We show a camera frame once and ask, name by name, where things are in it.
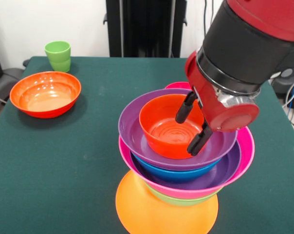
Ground green cup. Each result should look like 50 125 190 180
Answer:
44 40 72 73

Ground tangle of cables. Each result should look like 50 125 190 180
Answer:
282 77 294 134

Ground dark green tablecloth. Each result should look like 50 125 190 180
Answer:
0 56 294 234

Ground blue bowl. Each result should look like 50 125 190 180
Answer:
131 155 222 184

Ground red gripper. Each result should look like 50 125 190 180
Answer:
175 50 260 157

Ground small red-orange bowl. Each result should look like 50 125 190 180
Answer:
139 94 206 160

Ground small crimson bowl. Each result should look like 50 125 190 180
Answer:
165 81 192 90

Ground black hanging cable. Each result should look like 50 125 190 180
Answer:
202 0 209 37

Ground green bowl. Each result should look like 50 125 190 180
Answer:
147 186 221 207

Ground large red-orange bowl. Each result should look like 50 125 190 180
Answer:
9 71 82 119

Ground purple bowl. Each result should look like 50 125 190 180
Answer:
118 88 239 171
129 140 242 190

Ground pink bowl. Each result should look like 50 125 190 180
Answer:
118 126 256 199

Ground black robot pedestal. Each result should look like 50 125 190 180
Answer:
103 0 188 58

